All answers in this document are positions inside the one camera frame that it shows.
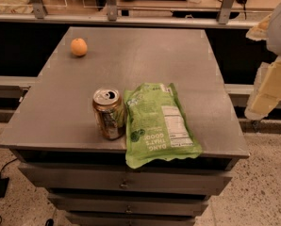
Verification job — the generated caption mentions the orange soda can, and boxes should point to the orange soda can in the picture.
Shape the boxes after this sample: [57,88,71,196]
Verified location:
[92,88,125,140]

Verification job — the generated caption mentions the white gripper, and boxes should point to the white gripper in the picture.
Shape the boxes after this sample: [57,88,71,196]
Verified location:
[244,2,281,121]

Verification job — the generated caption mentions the metal railing frame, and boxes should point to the metal railing frame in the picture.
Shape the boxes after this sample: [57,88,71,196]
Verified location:
[0,0,281,30]

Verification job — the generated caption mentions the grey drawer cabinet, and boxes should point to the grey drawer cabinet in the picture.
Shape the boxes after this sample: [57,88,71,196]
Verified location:
[0,26,251,226]

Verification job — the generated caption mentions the green snack bag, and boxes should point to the green snack bag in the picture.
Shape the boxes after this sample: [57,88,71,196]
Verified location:
[124,83,203,169]

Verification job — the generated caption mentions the orange fruit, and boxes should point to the orange fruit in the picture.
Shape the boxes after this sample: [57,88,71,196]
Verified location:
[71,38,88,57]

